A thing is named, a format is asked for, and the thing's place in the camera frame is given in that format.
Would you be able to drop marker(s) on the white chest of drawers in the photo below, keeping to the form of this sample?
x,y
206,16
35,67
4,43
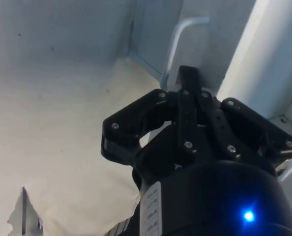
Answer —
x,y
151,29

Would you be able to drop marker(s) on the white metal drawer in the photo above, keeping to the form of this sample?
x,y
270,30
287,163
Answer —
x,y
259,49

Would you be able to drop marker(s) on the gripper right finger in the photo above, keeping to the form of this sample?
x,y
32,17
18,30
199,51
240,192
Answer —
x,y
254,123

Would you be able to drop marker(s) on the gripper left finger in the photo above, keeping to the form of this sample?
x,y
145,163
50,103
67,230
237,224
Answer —
x,y
136,115

